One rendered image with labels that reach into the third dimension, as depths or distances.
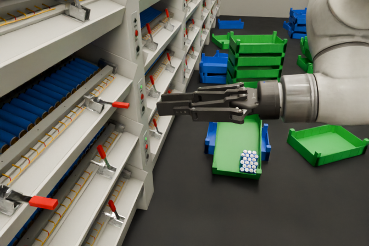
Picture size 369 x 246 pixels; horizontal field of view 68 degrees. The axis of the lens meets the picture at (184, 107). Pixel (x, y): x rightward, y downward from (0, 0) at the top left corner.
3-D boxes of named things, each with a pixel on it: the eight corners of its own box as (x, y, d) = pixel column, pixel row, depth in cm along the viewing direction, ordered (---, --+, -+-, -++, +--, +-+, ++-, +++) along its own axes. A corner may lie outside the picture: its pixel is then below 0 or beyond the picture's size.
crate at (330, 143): (333, 130, 148) (337, 118, 144) (364, 154, 131) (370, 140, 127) (286, 141, 140) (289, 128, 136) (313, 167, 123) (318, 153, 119)
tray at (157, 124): (179, 98, 157) (188, 78, 150) (148, 171, 106) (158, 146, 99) (147, 84, 157) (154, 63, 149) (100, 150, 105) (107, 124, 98)
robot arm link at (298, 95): (305, 107, 56) (275, 108, 57) (308, 65, 52) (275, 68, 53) (315, 132, 48) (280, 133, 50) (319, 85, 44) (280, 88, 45)
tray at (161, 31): (178, 31, 138) (188, 4, 130) (140, 79, 86) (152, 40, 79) (141, 14, 137) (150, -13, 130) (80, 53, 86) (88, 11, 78)
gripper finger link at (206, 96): (246, 90, 52) (247, 88, 53) (191, 90, 56) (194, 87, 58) (247, 108, 54) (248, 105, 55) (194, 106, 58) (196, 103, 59)
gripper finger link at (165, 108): (192, 113, 55) (191, 115, 54) (159, 114, 57) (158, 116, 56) (190, 100, 53) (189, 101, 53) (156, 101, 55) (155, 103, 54)
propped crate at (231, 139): (258, 179, 117) (261, 173, 110) (212, 173, 120) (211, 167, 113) (260, 119, 132) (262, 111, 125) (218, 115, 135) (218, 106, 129)
